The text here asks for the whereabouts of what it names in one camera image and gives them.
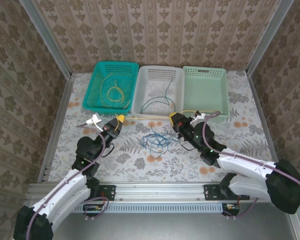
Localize green cable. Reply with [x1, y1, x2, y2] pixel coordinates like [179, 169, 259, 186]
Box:
[139, 96, 177, 115]
[164, 76, 176, 107]

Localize mint green plastic basket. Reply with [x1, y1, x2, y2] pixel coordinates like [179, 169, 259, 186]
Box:
[181, 65, 231, 123]

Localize white plastic basket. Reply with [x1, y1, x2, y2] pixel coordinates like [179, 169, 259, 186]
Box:
[131, 65, 185, 118]

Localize teal plastic basket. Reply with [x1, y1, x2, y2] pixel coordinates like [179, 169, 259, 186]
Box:
[81, 61, 140, 116]

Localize floral tablecloth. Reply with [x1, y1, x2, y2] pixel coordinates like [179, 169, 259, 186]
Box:
[48, 69, 272, 183]

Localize grey metal front panel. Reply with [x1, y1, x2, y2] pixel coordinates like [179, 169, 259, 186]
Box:
[49, 212, 298, 240]

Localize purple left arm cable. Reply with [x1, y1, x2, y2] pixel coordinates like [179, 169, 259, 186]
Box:
[26, 123, 110, 240]

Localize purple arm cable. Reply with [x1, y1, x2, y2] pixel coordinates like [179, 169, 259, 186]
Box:
[202, 111, 300, 220]
[26, 123, 110, 240]

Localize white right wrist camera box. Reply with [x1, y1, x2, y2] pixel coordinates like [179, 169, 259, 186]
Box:
[193, 110, 211, 121]

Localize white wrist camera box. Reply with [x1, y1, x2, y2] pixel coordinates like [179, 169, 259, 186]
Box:
[85, 113, 104, 131]
[193, 110, 211, 121]

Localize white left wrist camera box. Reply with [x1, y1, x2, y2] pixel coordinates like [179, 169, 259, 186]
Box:
[85, 113, 104, 131]

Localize aluminium table edge rail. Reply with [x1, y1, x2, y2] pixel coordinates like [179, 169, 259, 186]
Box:
[247, 72, 278, 161]
[37, 73, 77, 183]

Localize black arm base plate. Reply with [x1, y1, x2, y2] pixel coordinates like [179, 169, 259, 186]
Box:
[89, 184, 116, 201]
[203, 184, 251, 201]

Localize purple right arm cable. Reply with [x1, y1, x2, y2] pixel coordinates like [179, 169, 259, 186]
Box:
[202, 111, 300, 220]

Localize aluminium mounting rail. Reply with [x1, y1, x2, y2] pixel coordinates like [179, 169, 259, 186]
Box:
[27, 183, 268, 202]

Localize grey slotted cable duct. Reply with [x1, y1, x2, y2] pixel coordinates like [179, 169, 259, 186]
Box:
[72, 202, 225, 214]

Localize aluminium frame post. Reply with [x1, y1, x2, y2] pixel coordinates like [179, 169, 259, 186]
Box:
[246, 0, 295, 75]
[18, 0, 73, 79]

